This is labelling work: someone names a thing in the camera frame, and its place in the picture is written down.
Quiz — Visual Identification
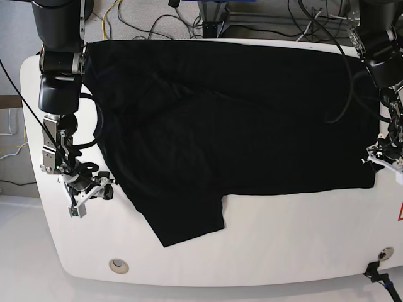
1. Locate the silver table grommet left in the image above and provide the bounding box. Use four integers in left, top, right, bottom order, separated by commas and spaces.
109, 259, 129, 274

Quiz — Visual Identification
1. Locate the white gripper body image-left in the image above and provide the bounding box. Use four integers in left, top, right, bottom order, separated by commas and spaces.
62, 172, 116, 206

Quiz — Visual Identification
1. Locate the white floor cable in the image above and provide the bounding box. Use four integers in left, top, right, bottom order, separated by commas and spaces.
0, 108, 30, 160

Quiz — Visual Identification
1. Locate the yellow cable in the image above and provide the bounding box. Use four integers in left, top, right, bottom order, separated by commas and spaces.
101, 0, 122, 42

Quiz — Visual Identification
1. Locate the silver table grommet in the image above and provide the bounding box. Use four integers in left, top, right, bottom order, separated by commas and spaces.
378, 247, 394, 262
109, 259, 129, 274

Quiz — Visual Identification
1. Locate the silver table grommet right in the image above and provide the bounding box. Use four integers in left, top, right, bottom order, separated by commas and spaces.
378, 247, 394, 262

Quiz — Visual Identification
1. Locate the black robot arm image-left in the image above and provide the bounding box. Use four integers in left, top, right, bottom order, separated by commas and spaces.
31, 0, 114, 217

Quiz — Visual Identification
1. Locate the black clamp with cable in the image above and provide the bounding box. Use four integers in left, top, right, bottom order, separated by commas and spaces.
363, 261, 402, 302

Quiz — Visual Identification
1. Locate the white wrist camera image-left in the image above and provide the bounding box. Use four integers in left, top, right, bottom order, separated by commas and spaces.
69, 204, 87, 218

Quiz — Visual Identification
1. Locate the red warning triangle sticker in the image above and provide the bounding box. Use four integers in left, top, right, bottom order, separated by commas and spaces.
397, 203, 403, 221

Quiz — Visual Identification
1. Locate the black T-shirt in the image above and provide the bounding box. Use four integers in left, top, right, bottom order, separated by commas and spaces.
83, 40, 379, 247

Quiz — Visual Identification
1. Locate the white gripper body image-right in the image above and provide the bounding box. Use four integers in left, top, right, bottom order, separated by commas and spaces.
366, 145, 402, 173

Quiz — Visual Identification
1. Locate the black table leg bracket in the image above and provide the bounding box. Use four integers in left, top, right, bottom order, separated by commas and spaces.
202, 21, 225, 39

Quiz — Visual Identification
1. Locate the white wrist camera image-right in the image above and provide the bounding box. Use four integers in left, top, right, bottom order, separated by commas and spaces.
395, 172, 403, 184

